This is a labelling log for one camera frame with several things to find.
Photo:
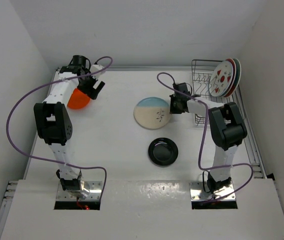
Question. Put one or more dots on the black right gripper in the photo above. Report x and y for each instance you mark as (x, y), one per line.
(172, 109)

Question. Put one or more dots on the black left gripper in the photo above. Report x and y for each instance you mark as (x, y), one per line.
(90, 91)

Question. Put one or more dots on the orange plate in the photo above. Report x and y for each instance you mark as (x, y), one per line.
(78, 100)

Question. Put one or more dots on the beige blue leaf plate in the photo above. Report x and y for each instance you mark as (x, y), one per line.
(152, 113)

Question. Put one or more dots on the black plate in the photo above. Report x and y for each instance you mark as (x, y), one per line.
(163, 152)

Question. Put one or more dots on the white watermelon pattern plate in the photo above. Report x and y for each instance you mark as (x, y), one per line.
(221, 78)

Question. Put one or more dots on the red teal floral plate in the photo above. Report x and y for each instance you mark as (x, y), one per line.
(234, 69)
(237, 77)

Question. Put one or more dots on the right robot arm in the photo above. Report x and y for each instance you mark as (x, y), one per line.
(227, 129)

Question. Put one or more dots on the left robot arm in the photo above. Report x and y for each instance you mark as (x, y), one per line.
(54, 125)

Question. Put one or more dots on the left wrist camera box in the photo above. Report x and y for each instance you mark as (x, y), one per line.
(97, 70)

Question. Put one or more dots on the wire dish rack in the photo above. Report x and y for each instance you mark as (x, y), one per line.
(201, 72)

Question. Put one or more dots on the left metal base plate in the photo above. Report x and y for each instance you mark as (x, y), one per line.
(90, 192)

